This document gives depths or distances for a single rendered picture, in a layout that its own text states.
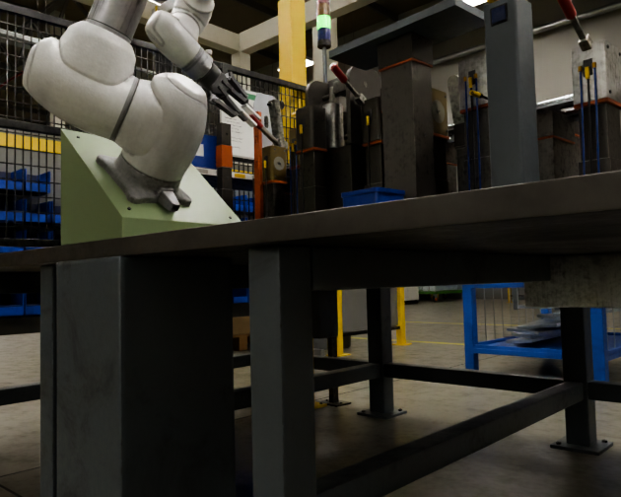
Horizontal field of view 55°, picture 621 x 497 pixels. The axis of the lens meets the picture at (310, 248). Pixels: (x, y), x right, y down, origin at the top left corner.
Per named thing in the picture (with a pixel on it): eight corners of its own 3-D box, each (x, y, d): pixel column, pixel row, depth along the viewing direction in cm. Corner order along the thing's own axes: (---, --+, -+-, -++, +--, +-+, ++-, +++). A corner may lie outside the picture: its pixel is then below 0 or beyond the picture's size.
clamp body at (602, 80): (632, 224, 120) (622, 49, 122) (609, 221, 112) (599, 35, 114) (595, 228, 126) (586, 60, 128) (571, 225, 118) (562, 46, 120)
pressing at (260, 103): (278, 180, 234) (277, 97, 236) (255, 177, 227) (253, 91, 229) (277, 180, 235) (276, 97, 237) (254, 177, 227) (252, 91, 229)
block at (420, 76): (440, 233, 134) (432, 39, 137) (418, 231, 129) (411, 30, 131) (404, 236, 141) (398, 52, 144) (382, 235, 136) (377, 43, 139)
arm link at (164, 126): (183, 191, 138) (224, 109, 129) (106, 159, 131) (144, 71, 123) (184, 163, 152) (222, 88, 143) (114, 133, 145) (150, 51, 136)
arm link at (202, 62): (205, 41, 178) (219, 56, 181) (189, 51, 185) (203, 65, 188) (191, 63, 174) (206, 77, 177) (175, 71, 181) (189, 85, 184)
